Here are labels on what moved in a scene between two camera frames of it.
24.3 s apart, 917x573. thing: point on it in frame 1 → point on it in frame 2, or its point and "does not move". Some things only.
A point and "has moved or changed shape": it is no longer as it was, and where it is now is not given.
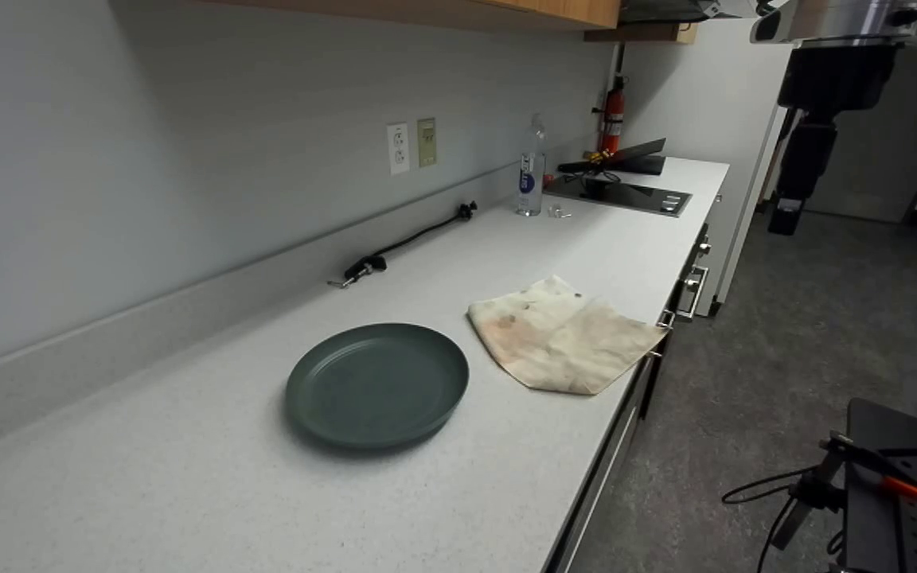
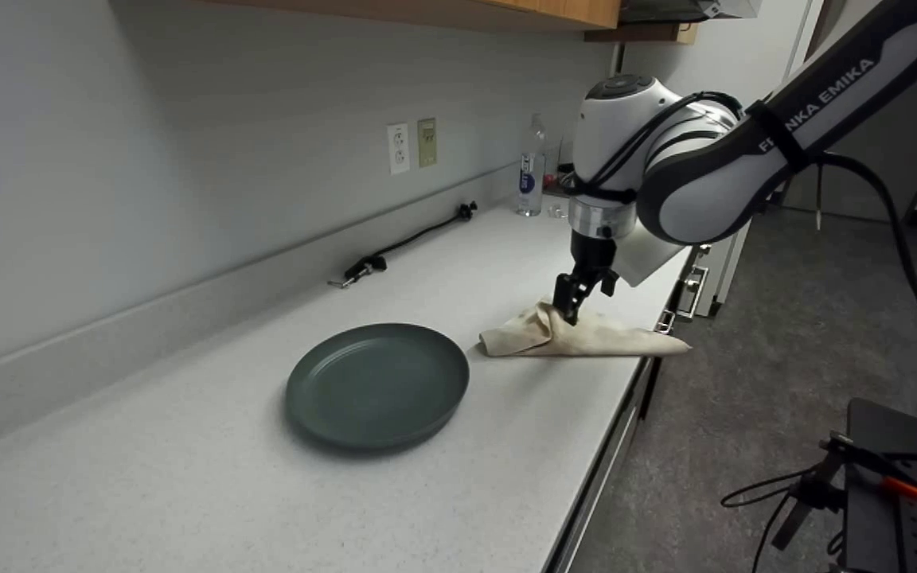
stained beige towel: (562, 337) has moved or changed shape
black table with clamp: (903, 486) does not move
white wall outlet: (398, 148) does not move
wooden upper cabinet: (560, 14) does not move
